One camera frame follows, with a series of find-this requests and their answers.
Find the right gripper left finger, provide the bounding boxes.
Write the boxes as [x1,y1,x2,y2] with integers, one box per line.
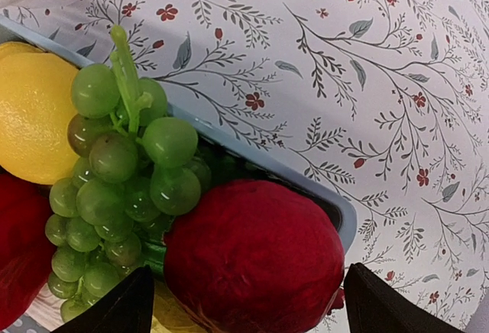
[55,266,154,333]

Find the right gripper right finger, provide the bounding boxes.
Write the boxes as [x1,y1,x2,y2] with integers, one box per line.
[344,263,459,333]

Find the red bell pepper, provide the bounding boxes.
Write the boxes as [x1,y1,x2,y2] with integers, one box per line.
[1,173,55,329]

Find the green grapes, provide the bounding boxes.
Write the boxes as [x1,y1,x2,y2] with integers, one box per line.
[45,25,211,322]

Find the napa cabbage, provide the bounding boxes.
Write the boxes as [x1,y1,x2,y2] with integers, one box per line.
[151,280,206,333]

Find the light blue plastic basket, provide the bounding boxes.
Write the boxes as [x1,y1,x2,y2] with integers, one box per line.
[1,16,357,251]

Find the yellow lemon back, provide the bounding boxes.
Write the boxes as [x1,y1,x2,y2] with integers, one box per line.
[1,41,79,185]

